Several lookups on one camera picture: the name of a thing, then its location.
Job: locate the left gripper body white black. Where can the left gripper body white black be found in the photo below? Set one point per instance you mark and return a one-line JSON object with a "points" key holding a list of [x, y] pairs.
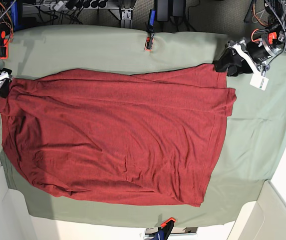
{"points": [[258, 56]]}

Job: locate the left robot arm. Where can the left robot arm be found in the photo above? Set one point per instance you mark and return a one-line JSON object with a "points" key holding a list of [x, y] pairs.
{"points": [[275, 27]]}

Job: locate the orange black clamp far-left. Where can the orange black clamp far-left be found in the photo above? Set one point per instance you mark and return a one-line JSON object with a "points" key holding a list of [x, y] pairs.
{"points": [[3, 45]]}

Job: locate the white bin left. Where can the white bin left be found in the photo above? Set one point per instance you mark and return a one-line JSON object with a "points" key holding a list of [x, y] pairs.
{"points": [[15, 221]]}

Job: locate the orange black clamp near edge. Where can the orange black clamp near edge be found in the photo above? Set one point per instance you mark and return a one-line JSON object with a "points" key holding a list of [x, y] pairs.
{"points": [[165, 229]]}

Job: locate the aluminium frame bracket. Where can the aluminium frame bracket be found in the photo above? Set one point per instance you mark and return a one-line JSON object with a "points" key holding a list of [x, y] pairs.
{"points": [[123, 11]]}

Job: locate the blue clamp handle top-left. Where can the blue clamp handle top-left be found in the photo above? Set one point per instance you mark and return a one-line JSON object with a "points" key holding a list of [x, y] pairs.
{"points": [[14, 13]]}

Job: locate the green table cloth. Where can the green table cloth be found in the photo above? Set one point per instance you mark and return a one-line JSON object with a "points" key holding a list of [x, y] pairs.
{"points": [[256, 132]]}

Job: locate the red long-sleeve T-shirt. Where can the red long-sleeve T-shirt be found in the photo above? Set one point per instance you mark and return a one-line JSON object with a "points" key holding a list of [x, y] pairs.
{"points": [[149, 139]]}

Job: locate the black power adapter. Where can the black power adapter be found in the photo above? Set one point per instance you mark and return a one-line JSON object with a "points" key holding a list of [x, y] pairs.
{"points": [[169, 8]]}

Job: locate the blue handled clamp top centre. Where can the blue handled clamp top centre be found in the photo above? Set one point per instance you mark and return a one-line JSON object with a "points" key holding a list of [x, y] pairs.
{"points": [[150, 31]]}

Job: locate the white bin right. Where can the white bin right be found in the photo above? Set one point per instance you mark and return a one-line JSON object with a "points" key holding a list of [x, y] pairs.
{"points": [[263, 219]]}

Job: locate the white bin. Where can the white bin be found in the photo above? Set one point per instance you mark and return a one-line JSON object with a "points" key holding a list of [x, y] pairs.
{"points": [[15, 221], [263, 219]]}

